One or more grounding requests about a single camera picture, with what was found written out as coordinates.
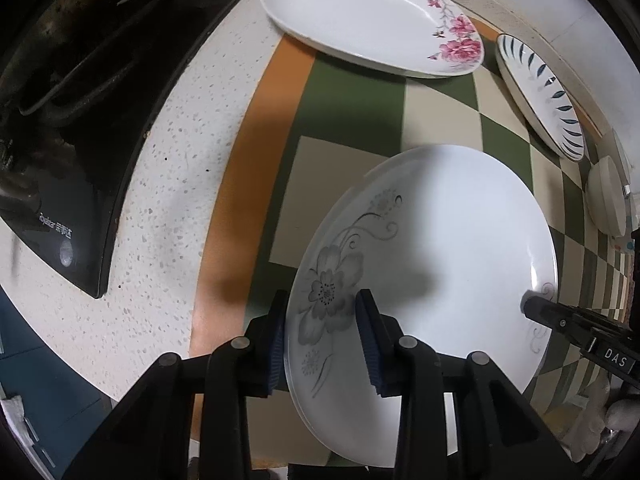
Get white plate grey flower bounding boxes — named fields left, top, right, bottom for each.
left=284, top=144, right=559, bottom=467

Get white plate blue leaf pattern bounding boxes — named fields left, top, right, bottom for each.
left=496, top=34, right=586, bottom=162

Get green white checkered mat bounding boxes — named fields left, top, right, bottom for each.
left=189, top=21, right=634, bottom=356

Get black induction cooktop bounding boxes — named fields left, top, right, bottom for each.
left=1, top=0, right=240, bottom=297

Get white oval plate pink flowers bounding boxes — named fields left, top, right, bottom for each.
left=260, top=0, right=485, bottom=79

